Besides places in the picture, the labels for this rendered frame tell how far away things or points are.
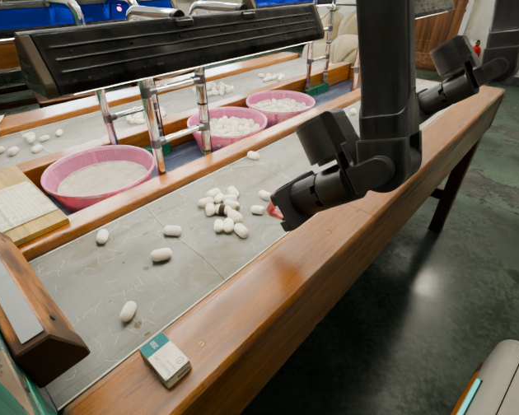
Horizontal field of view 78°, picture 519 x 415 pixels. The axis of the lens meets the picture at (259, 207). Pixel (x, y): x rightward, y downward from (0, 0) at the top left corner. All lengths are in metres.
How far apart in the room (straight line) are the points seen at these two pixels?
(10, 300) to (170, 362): 0.20
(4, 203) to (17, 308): 0.42
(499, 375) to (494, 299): 0.67
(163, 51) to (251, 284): 0.39
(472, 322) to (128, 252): 1.39
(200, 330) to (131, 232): 0.30
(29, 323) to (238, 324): 0.25
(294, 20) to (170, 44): 0.32
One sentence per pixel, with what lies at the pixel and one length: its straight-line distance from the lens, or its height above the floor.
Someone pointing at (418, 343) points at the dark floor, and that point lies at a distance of 1.50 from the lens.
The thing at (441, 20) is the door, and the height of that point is 0.64.
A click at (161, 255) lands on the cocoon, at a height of 0.76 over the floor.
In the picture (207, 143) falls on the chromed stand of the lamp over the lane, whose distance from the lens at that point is 0.91.
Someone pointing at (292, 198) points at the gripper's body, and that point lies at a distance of 0.50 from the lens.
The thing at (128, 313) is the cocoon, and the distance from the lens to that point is 0.55.
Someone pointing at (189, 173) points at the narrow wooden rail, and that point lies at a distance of 0.83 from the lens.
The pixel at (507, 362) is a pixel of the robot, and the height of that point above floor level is 0.28.
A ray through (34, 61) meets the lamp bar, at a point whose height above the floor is 1.08.
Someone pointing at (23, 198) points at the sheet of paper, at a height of 0.78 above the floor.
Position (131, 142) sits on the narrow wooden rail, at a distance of 1.10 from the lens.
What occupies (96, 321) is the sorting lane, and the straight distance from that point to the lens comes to 0.58.
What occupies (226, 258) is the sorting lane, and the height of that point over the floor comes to 0.74.
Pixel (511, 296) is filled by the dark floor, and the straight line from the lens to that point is 1.87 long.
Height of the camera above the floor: 1.17
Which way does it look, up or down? 36 degrees down
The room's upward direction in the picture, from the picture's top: straight up
